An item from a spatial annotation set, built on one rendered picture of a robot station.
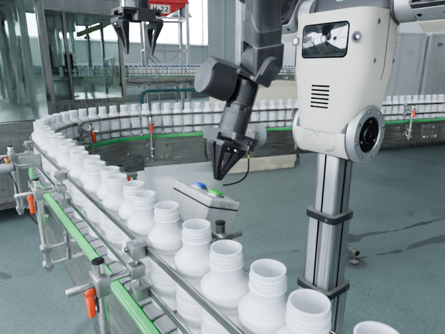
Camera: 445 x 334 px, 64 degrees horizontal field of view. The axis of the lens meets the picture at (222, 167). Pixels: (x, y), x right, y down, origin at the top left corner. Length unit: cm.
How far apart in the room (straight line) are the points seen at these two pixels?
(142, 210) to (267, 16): 39
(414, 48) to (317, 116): 577
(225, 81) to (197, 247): 33
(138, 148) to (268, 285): 168
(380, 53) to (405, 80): 568
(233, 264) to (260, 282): 5
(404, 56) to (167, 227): 625
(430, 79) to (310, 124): 608
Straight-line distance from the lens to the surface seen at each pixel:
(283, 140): 226
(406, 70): 667
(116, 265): 72
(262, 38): 67
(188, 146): 204
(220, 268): 40
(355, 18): 95
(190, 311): 50
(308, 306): 36
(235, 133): 66
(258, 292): 37
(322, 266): 117
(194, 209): 70
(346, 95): 96
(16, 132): 356
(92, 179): 79
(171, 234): 52
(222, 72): 66
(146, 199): 57
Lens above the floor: 136
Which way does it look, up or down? 16 degrees down
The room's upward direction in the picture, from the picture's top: straight up
